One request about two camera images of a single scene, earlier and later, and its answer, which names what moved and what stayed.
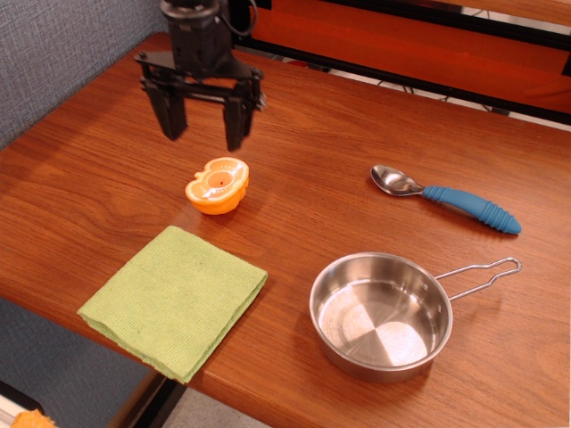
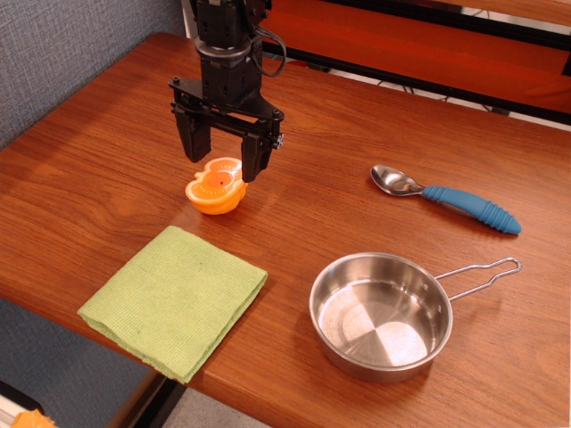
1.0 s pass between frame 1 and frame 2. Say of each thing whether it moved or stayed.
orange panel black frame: stayed
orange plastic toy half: stayed
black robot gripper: moved
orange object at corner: stayed
